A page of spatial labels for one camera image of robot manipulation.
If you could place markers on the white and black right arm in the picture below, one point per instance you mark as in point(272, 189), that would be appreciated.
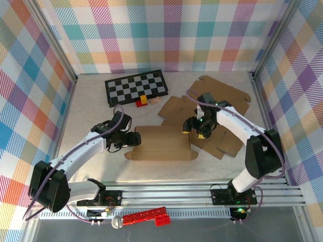
point(237, 123)

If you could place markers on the aluminium rail beam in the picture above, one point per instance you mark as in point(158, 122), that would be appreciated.
point(164, 194)

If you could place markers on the red glitter toy microphone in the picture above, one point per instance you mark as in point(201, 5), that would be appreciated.
point(141, 216)

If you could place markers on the aluminium frame post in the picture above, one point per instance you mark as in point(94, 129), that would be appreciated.
point(54, 37)
point(273, 37)

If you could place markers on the yellow toy brick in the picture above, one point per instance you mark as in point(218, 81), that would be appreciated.
point(143, 99)

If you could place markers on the flat brown cardboard sheet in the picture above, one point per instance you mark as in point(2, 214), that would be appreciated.
point(222, 148)

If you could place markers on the black and grey chessboard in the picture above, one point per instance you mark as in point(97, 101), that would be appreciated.
point(126, 88)

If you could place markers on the aluminium side rail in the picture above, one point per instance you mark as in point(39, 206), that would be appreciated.
point(276, 148)
point(67, 106)

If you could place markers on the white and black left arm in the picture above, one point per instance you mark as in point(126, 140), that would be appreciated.
point(80, 153)

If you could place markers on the small controller board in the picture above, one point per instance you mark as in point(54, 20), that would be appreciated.
point(238, 213)
point(98, 213)

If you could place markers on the brown cardboard mailer box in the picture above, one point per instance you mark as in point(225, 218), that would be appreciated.
point(161, 146)
point(227, 93)

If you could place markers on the small wooden block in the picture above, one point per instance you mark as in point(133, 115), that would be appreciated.
point(155, 100)

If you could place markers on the red toy brick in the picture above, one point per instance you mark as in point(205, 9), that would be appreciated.
point(138, 104)

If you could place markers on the red glitter block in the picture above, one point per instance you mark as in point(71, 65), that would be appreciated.
point(162, 221)

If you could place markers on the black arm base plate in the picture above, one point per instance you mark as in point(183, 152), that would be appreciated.
point(219, 197)
point(113, 196)

